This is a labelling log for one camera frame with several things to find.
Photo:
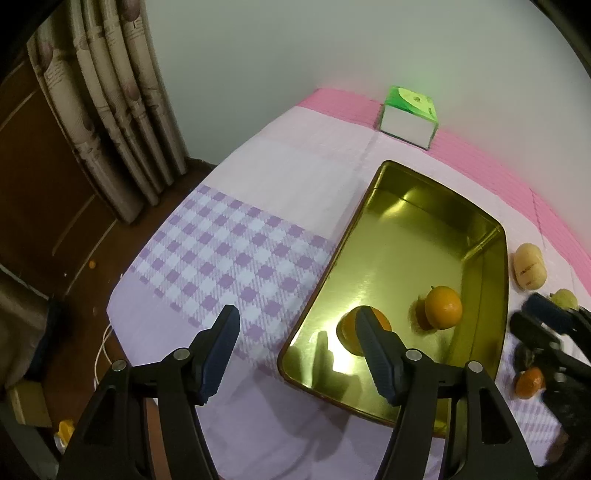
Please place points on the smooth orange with stem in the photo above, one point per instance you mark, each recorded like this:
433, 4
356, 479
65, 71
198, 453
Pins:
443, 308

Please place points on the gold metal tray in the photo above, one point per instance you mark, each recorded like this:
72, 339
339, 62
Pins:
411, 240

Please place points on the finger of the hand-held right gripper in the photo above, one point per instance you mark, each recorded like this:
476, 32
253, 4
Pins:
535, 330
547, 308

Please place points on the yellow floor object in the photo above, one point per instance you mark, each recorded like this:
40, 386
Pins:
65, 431

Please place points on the pink purple checked bedsheet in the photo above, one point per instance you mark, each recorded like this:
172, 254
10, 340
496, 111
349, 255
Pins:
258, 221

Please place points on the green peeled pomelo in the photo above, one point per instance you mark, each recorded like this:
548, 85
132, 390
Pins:
564, 297

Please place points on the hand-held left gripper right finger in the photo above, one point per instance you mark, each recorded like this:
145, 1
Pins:
376, 355

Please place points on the dark cloth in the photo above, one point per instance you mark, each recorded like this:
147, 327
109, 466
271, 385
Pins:
27, 323

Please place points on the orange tangerine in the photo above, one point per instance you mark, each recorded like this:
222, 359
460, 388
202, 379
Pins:
528, 383
347, 332

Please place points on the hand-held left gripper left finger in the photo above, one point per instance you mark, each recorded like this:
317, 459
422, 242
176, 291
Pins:
216, 364

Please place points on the dark mangosteen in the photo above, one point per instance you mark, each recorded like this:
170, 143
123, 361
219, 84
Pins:
522, 357

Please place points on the green tissue box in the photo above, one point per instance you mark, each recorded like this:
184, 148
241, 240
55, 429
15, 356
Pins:
406, 122

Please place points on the beige patterned curtain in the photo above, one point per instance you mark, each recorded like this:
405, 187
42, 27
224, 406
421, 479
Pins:
111, 106

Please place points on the cardboard box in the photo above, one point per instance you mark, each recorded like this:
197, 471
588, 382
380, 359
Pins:
28, 404

